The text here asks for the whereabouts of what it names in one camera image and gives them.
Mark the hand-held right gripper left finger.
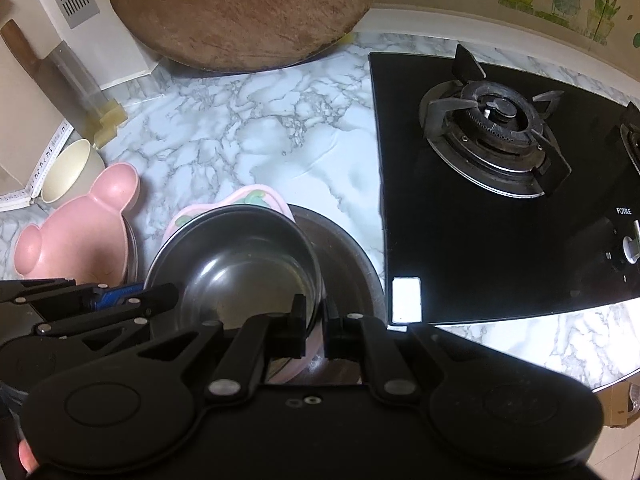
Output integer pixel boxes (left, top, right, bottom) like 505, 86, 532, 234
137, 294, 308, 401

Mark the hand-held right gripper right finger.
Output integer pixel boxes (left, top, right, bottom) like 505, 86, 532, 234
324, 299, 486, 401

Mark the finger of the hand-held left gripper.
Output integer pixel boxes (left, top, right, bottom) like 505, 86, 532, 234
34, 284, 179, 341
0, 280, 146, 316

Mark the large stainless steel bowl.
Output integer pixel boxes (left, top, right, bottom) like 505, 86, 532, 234
287, 204, 387, 386

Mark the pink bear-shaped bowl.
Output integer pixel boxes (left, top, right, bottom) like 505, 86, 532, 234
12, 162, 141, 288

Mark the small stainless steel bowl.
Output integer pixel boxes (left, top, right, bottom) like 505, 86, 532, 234
144, 205, 323, 386

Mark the pink plate with green print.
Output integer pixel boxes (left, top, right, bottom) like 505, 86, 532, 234
161, 185, 321, 386

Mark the person's right hand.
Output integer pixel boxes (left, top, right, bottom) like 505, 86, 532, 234
19, 437, 43, 478

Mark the white stove label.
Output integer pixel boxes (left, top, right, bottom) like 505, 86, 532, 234
391, 276, 423, 324

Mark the cream cup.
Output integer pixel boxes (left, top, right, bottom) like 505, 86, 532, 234
40, 139, 106, 206

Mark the white ruled strip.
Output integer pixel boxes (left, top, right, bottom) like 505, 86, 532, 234
0, 120, 71, 211

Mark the black glass gas stove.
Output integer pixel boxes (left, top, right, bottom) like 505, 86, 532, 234
369, 51, 640, 326

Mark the pale yellow block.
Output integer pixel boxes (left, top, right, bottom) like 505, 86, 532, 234
92, 100, 126, 148

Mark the gas burner with pan support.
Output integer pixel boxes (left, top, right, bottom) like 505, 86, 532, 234
620, 102, 640, 171
419, 44, 572, 198

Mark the cardboard box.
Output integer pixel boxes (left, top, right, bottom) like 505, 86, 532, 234
595, 380, 640, 431

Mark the round wooden cutting board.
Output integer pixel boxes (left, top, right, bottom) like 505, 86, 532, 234
105, 0, 387, 72

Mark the silver stove knob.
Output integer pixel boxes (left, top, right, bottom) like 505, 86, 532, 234
622, 232, 640, 267

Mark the cleaver with wooden handle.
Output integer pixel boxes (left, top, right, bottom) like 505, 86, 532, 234
0, 19, 108, 121

